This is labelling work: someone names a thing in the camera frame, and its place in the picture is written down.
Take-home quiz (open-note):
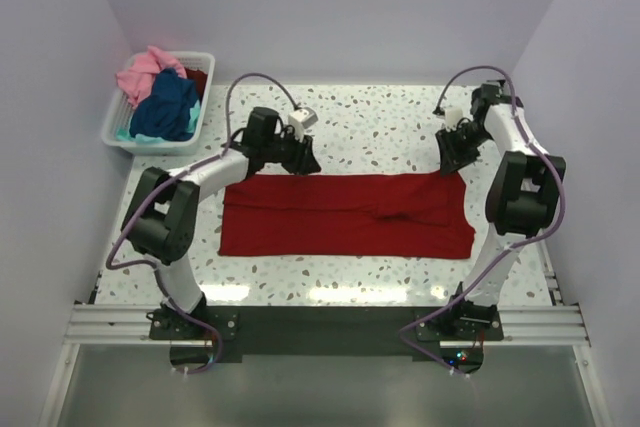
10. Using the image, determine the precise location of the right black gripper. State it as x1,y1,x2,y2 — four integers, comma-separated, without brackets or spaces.
435,123,492,177

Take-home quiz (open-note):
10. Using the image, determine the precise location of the white plastic laundry basket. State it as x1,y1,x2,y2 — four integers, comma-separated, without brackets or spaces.
101,46,215,156

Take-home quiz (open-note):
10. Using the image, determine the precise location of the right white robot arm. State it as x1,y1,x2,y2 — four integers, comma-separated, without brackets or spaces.
427,81,566,341

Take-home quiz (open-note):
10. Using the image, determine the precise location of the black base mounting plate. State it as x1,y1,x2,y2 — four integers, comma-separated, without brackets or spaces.
146,305,504,373

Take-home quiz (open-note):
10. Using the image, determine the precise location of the light teal t shirt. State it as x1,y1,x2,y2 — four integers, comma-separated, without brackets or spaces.
115,101,201,144

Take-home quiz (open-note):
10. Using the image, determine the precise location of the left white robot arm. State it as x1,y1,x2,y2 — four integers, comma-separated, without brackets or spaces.
118,107,321,343

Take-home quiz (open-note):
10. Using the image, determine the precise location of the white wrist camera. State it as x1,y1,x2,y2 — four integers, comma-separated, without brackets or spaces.
287,107,318,139
444,107,469,132

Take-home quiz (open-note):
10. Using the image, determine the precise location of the pink t shirt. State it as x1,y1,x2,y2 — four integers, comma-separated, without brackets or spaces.
116,46,187,109

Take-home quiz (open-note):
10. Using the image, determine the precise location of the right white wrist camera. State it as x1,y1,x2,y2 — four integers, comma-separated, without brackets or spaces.
444,107,469,132

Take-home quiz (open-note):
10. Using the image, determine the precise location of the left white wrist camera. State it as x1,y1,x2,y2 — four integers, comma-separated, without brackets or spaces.
287,107,318,139

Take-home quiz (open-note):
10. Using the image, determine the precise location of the dark blue t shirt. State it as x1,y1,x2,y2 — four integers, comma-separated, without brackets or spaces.
129,69,200,142

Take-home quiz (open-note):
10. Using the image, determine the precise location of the dark red t shirt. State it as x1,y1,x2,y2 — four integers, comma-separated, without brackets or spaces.
185,68,208,100

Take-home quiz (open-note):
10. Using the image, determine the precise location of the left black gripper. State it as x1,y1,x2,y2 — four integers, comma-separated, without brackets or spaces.
264,128,321,178

